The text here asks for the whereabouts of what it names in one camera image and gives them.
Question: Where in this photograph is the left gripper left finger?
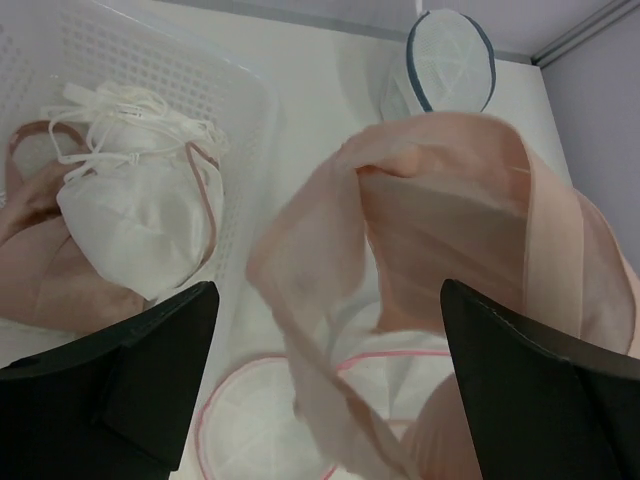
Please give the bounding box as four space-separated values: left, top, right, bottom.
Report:
1 281 220 479

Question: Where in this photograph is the right aluminium frame post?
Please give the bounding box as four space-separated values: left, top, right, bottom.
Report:
531 0 639 68

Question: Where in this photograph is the pink-trimmed mesh laundry bag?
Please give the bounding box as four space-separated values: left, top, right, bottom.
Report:
195 301 453 479

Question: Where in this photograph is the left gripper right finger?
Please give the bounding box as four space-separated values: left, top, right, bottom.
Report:
440 280 639 479

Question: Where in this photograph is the blue-trimmed mesh laundry bag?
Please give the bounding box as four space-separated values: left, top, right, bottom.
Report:
379 9 496 121

